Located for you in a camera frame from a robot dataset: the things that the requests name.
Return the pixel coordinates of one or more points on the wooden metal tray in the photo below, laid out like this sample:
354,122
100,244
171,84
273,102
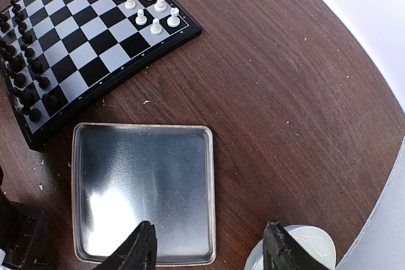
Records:
124,174

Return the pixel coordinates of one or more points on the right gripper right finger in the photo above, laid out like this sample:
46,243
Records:
281,251

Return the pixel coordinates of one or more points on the black chess pawn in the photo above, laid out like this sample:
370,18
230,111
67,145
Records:
43,82
50,101

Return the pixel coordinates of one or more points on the white bowl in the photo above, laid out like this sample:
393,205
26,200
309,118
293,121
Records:
315,241

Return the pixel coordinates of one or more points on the white knight piece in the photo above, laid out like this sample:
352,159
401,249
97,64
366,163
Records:
160,6

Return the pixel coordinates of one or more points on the black white chess board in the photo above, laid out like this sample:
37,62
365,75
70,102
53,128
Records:
86,48

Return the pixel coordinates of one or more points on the white pawn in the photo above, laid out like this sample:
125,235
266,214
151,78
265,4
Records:
140,19
156,27
130,4

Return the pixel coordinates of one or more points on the black rook piece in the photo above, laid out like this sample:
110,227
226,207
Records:
33,114

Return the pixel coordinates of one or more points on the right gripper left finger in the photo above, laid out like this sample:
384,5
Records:
138,251

